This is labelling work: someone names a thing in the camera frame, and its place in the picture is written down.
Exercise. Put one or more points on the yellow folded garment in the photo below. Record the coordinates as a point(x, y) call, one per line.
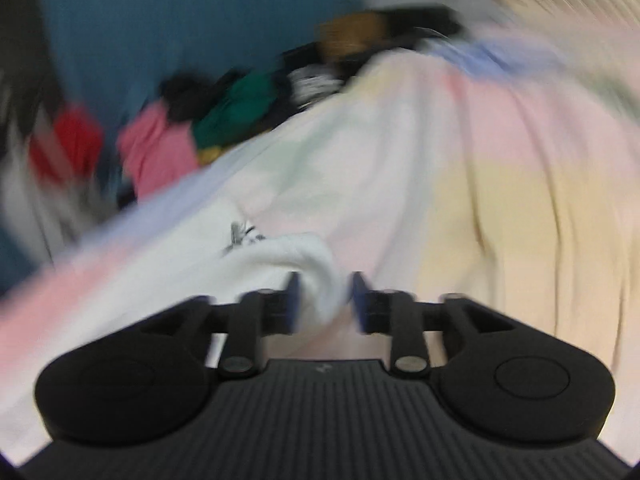
point(210, 156)

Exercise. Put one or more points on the pastel tie-dye blanket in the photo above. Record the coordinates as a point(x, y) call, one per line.
point(475, 170)

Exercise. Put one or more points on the black and white cloth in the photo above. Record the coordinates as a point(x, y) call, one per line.
point(312, 85)

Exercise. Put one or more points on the blue curtain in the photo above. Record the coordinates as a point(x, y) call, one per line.
point(165, 25)

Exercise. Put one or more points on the pink garment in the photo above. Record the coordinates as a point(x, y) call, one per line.
point(155, 147)

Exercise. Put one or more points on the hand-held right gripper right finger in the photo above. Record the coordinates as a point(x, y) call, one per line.
point(359, 301)

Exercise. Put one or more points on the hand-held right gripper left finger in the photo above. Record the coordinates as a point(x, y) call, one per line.
point(294, 301)

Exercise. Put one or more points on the black garment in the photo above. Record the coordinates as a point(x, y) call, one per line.
point(187, 95)

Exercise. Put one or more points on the brown paper bag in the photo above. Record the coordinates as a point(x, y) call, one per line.
point(350, 35)

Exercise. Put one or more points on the red garment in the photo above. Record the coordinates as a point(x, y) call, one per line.
point(70, 142)

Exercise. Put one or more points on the green garment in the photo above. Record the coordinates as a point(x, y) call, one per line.
point(235, 112)

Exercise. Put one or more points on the white garment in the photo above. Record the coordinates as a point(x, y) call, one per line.
point(280, 265)

